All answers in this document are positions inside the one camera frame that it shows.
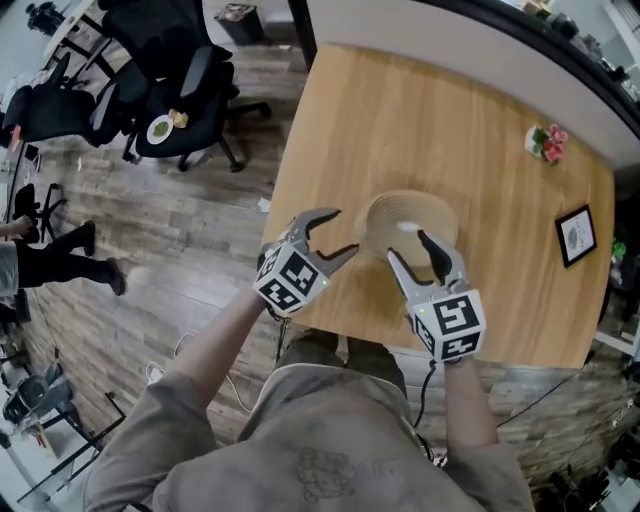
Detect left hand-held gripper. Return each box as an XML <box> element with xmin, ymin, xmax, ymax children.
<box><xmin>253</xmin><ymin>207</ymin><xmax>361</xmax><ymax>316</ymax></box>

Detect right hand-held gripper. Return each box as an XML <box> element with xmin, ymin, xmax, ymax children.
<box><xmin>386</xmin><ymin>228</ymin><xmax>488</xmax><ymax>364</ymax></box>

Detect woven basket lid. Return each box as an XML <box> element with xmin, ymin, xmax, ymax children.
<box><xmin>353</xmin><ymin>189</ymin><xmax>460</xmax><ymax>262</ymax></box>

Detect person's left forearm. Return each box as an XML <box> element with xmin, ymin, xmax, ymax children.
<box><xmin>168</xmin><ymin>287</ymin><xmax>269</xmax><ymax>411</ymax></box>

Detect person's right forearm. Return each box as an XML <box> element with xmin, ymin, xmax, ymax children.
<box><xmin>442</xmin><ymin>357</ymin><xmax>501</xmax><ymax>449</ymax></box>

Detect wooden desk with white legs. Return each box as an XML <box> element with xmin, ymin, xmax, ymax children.
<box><xmin>262</xmin><ymin>42</ymin><xmax>616</xmax><ymax>370</ymax></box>

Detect person's dark trousers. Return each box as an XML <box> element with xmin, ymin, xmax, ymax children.
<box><xmin>275</xmin><ymin>328</ymin><xmax>409</xmax><ymax>401</ymax></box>

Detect pink flowers in white pot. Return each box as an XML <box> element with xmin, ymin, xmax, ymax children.
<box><xmin>523</xmin><ymin>123</ymin><xmax>570</xmax><ymax>165</ymax></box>

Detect person's beige shirt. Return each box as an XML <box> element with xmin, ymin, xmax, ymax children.
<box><xmin>82</xmin><ymin>362</ymin><xmax>536</xmax><ymax>512</ymax></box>

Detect white plate with green food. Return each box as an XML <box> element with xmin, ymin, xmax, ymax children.
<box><xmin>146</xmin><ymin>113</ymin><xmax>175</xmax><ymax>146</ymax></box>

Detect black mesh office chair with headrest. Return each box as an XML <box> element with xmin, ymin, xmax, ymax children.
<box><xmin>99</xmin><ymin>0</ymin><xmax>274</xmax><ymax>174</ymax></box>

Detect white partition with black trim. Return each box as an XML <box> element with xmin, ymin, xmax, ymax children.
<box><xmin>287</xmin><ymin>0</ymin><xmax>640</xmax><ymax>171</ymax></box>

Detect black trash bin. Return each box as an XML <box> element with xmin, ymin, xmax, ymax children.
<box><xmin>214</xmin><ymin>2</ymin><xmax>266</xmax><ymax>47</ymax></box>

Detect small black office chair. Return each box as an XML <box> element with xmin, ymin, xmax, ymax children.
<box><xmin>12</xmin><ymin>182</ymin><xmax>69</xmax><ymax>244</ymax></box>

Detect black office chair with grey armrests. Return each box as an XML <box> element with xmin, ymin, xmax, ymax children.
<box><xmin>2</xmin><ymin>52</ymin><xmax>131</xmax><ymax>149</ymax></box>

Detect dark desk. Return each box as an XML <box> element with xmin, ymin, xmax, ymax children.
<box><xmin>0</xmin><ymin>124</ymin><xmax>31</xmax><ymax>226</ymax></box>

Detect white round table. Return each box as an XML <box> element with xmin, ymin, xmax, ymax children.
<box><xmin>42</xmin><ymin>0</ymin><xmax>101</xmax><ymax>66</ymax></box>

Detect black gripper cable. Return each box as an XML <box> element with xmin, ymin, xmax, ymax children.
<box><xmin>409</xmin><ymin>359</ymin><xmax>440</xmax><ymax>454</ymax></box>

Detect black picture frame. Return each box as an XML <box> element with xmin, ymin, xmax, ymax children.
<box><xmin>554</xmin><ymin>203</ymin><xmax>599</xmax><ymax>270</ymax></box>

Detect long black floor cable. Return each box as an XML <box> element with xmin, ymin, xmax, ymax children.
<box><xmin>494</xmin><ymin>349</ymin><xmax>596</xmax><ymax>429</ymax></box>

